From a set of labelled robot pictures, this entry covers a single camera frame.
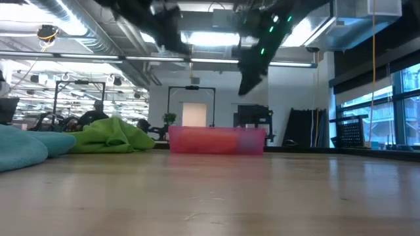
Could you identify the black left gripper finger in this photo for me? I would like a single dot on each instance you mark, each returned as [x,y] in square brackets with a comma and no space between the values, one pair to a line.
[175,39]

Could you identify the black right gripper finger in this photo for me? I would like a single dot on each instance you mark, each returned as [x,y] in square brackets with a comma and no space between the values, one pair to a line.
[252,77]

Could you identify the green microfiber towel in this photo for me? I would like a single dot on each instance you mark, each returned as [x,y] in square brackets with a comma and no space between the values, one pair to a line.
[111,137]

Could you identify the light blue tagged towel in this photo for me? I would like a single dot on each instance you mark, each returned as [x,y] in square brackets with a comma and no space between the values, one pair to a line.
[23,147]

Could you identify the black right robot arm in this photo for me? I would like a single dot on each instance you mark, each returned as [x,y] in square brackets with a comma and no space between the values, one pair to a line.
[295,3]

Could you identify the red plastic basket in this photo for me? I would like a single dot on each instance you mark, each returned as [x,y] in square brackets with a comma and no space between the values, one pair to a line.
[251,141]

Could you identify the long light strip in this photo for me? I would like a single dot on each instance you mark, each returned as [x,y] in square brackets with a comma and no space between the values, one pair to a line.
[154,59]

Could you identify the black equipment rack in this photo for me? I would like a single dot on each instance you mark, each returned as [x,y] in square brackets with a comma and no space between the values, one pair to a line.
[252,114]

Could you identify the grey ceiling box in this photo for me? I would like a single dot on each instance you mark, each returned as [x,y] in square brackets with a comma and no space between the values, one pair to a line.
[223,19]

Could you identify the black boards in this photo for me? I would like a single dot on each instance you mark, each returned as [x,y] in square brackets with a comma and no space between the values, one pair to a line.
[302,128]

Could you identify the potted green plant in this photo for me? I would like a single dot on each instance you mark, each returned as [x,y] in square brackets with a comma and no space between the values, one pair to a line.
[169,118]

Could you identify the person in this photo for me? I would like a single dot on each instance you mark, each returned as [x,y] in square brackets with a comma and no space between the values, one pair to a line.
[93,118]
[143,125]

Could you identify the black perforated metal stand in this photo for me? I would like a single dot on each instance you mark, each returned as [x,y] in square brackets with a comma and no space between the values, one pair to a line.
[352,131]

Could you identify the dark monitor screen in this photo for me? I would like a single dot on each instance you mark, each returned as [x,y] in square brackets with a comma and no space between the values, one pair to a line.
[8,109]

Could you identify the silver ventilation duct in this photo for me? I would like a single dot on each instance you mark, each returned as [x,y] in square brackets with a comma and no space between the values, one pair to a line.
[108,42]

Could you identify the black gantry frame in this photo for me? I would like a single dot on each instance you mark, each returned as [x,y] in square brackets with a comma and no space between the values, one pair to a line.
[192,87]
[80,82]

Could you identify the black dome camera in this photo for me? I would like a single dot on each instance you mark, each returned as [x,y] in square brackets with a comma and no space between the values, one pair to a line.
[312,49]

